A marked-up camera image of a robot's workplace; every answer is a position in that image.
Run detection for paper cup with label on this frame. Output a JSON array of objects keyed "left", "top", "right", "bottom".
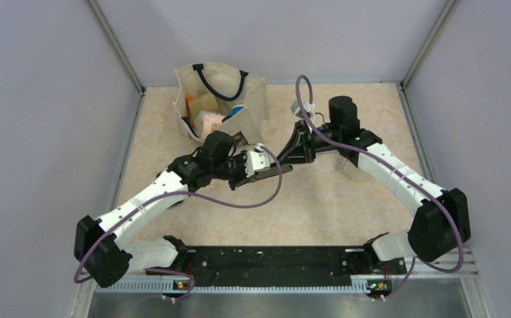
[{"left": 338, "top": 159, "right": 372, "bottom": 183}]

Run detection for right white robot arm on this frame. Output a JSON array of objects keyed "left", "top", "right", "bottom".
[{"left": 279, "top": 96, "right": 471, "bottom": 273}]

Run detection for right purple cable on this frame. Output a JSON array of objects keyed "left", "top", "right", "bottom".
[{"left": 295, "top": 74, "right": 465, "bottom": 303}]

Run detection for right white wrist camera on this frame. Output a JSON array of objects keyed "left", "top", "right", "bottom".
[{"left": 291, "top": 101, "right": 315, "bottom": 121}]

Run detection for black phone case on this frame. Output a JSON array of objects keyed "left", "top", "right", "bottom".
[{"left": 255, "top": 164, "right": 293, "bottom": 181}]

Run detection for snack packets in bag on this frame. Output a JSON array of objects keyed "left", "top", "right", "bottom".
[{"left": 185, "top": 93, "right": 244, "bottom": 138}]

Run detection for beige canvas tote bag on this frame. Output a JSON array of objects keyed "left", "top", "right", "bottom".
[{"left": 173, "top": 62, "right": 270, "bottom": 144}]

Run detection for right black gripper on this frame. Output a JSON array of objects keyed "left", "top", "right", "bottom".
[{"left": 276, "top": 120, "right": 342, "bottom": 166}]

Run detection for black phone at left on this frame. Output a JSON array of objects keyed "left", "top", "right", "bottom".
[{"left": 167, "top": 201, "right": 184, "bottom": 210}]

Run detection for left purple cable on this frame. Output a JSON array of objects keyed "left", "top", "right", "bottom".
[{"left": 73, "top": 144, "right": 283, "bottom": 284}]

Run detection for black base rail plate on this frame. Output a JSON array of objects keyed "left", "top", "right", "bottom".
[{"left": 169, "top": 246, "right": 407, "bottom": 288}]

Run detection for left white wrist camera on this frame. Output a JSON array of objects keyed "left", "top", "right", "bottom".
[{"left": 245, "top": 143, "right": 271, "bottom": 177}]

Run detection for purple cable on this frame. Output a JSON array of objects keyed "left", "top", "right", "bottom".
[
  {"left": 295, "top": 74, "right": 465, "bottom": 303},
  {"left": 73, "top": 144, "right": 283, "bottom": 284}
]

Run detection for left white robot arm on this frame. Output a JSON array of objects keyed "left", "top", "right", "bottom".
[{"left": 73, "top": 131, "right": 283, "bottom": 288}]

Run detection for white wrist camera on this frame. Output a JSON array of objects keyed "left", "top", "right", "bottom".
[
  {"left": 245, "top": 143, "right": 271, "bottom": 177},
  {"left": 291, "top": 101, "right": 315, "bottom": 121}
]

